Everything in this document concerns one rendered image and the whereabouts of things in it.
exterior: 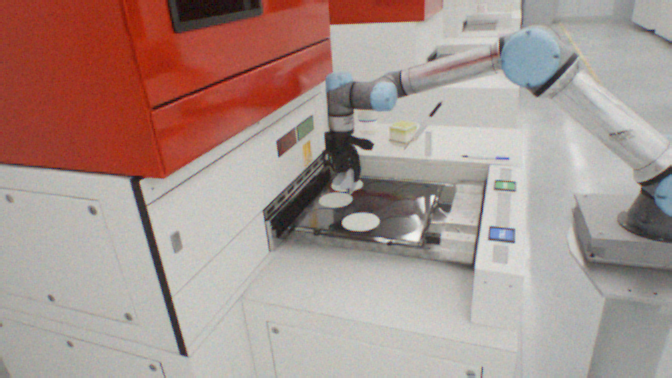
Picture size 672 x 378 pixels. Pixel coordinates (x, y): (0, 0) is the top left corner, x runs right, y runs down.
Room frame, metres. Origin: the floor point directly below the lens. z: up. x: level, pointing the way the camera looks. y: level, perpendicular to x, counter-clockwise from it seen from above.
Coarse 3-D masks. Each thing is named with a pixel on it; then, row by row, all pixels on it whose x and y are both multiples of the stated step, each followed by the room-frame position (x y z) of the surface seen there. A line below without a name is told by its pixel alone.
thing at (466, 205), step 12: (456, 192) 1.24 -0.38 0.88; (456, 204) 1.16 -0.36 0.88; (468, 204) 1.15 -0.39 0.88; (480, 204) 1.15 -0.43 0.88; (456, 216) 1.09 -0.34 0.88; (468, 216) 1.09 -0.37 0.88; (480, 216) 1.11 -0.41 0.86; (444, 252) 0.93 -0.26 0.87; (456, 252) 0.92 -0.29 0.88; (468, 252) 0.91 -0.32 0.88
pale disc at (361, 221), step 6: (348, 216) 1.11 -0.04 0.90; (354, 216) 1.10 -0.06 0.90; (360, 216) 1.10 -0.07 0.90; (366, 216) 1.09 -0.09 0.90; (372, 216) 1.09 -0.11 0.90; (342, 222) 1.07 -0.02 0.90; (348, 222) 1.07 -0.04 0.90; (354, 222) 1.07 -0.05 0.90; (360, 222) 1.06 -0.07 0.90; (366, 222) 1.06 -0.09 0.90; (372, 222) 1.06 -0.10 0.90; (378, 222) 1.05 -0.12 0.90; (348, 228) 1.04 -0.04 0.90; (354, 228) 1.03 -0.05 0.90; (360, 228) 1.03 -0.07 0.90; (366, 228) 1.03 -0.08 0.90; (372, 228) 1.03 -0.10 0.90
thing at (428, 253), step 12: (300, 240) 1.12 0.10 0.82; (312, 240) 1.10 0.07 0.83; (324, 240) 1.09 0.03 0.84; (336, 240) 1.08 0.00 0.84; (348, 240) 1.06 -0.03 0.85; (360, 240) 1.05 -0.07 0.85; (384, 252) 1.02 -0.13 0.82; (396, 252) 1.01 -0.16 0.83; (408, 252) 1.00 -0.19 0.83; (420, 252) 0.99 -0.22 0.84; (432, 252) 0.98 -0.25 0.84; (468, 264) 0.94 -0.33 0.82
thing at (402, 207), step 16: (336, 192) 1.26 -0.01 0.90; (352, 192) 1.25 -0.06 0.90; (368, 192) 1.25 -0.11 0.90; (384, 192) 1.24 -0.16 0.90; (400, 192) 1.23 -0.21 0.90; (416, 192) 1.22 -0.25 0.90; (432, 192) 1.21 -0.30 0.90; (320, 208) 1.17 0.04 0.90; (336, 208) 1.16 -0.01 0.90; (352, 208) 1.15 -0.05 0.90; (368, 208) 1.14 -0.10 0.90; (384, 208) 1.13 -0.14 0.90; (400, 208) 1.13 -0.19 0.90; (416, 208) 1.12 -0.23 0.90; (304, 224) 1.08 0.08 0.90; (320, 224) 1.07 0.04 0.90; (336, 224) 1.06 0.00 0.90; (384, 224) 1.05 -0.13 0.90; (400, 224) 1.04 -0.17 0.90; (416, 224) 1.03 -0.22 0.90; (416, 240) 0.95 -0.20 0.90
